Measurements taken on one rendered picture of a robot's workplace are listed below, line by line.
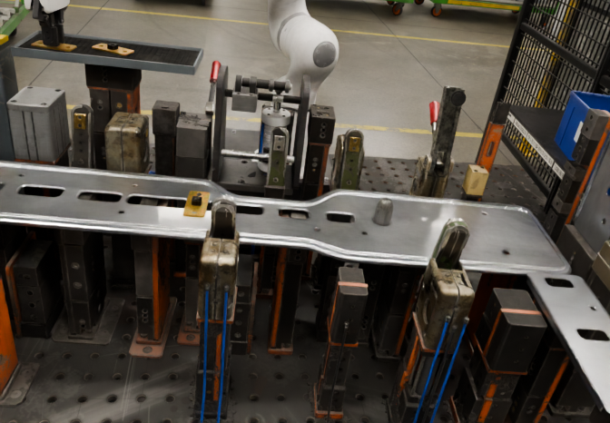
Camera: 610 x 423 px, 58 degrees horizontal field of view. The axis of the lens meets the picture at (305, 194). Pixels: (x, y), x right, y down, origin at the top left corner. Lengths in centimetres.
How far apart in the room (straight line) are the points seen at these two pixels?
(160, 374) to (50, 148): 48
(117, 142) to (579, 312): 86
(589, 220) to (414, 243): 35
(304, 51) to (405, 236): 58
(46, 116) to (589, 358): 99
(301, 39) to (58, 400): 93
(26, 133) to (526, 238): 96
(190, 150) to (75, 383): 48
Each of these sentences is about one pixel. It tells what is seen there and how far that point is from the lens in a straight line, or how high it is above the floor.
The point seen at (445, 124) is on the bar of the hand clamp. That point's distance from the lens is 114.
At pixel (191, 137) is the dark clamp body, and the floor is 106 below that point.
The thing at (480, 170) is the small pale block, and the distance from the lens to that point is 117.
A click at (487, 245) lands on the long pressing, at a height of 100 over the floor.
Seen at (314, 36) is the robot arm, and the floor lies 120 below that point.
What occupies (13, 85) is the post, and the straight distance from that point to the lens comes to 141.
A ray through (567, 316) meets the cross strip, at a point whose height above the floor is 100.
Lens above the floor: 154
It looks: 30 degrees down
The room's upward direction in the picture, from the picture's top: 8 degrees clockwise
